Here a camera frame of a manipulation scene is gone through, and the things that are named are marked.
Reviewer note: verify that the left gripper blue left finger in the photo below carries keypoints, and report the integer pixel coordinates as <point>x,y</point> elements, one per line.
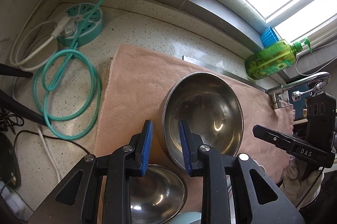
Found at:
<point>130,160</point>

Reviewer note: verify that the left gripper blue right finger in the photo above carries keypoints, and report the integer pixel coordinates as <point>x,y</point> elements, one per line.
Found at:
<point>203,161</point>

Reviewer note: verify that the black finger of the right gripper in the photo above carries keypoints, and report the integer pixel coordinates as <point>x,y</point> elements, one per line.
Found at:
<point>280,140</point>

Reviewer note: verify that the red steel bowl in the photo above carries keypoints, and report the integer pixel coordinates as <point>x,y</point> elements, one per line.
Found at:
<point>158,196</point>

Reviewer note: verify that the large stainless steel bowl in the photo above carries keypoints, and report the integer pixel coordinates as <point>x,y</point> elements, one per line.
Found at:
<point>211,109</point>

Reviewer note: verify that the chrome kitchen faucet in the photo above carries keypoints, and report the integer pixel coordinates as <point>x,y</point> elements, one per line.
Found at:
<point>318,80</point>

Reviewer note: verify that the right white gloved hand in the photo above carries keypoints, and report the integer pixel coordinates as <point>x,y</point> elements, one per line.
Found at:
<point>301,191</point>

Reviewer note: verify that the blue knife block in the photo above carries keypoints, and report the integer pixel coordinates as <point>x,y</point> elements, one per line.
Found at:
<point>300,105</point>

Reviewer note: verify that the pink towel mat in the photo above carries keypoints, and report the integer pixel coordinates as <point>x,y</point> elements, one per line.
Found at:
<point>136,83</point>

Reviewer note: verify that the green dish soap bottle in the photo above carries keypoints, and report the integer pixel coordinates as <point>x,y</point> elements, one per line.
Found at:
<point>274,58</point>

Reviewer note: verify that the black device base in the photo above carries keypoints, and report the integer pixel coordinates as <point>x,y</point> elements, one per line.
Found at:
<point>9,164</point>

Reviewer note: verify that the black tripod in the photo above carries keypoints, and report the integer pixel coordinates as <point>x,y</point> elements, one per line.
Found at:
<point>10,104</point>

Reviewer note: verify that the teal round power strip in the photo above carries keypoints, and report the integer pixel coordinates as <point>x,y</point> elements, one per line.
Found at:
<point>90,23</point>

